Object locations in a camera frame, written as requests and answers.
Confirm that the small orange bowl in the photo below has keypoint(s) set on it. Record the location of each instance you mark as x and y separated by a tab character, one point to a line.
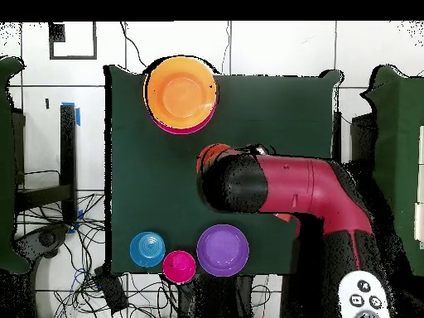
212	152

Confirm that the large pink bowl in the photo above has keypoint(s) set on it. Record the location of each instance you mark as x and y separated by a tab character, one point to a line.
185	131

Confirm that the large orange bowl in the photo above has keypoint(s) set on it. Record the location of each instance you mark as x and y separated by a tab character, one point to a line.
180	89

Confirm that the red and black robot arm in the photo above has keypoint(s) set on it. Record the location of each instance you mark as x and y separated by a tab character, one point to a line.
298	185

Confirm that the dark green tablecloth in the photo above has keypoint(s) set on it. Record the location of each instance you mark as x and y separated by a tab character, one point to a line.
149	182

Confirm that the purple bowl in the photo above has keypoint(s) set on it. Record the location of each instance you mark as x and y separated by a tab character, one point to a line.
222	250

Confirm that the small crimson bowl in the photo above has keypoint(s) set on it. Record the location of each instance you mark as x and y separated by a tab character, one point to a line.
179	266

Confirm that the small blue bowl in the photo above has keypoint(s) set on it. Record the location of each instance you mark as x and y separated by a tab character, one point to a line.
147	250

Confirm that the black metal stand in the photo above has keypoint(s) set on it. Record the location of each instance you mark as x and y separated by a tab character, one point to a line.
361	139
68	149

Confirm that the blue floor tape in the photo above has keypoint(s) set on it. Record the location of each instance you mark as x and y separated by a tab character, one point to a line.
78	116

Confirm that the black power strip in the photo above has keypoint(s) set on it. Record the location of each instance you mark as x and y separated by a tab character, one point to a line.
112	291

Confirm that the green cloth side table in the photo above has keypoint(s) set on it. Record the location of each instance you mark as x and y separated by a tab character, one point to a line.
6	165
404	149

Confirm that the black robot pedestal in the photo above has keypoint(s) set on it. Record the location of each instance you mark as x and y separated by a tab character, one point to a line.
218	298

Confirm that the black square floor frame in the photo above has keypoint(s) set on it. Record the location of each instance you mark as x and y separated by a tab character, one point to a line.
73	58

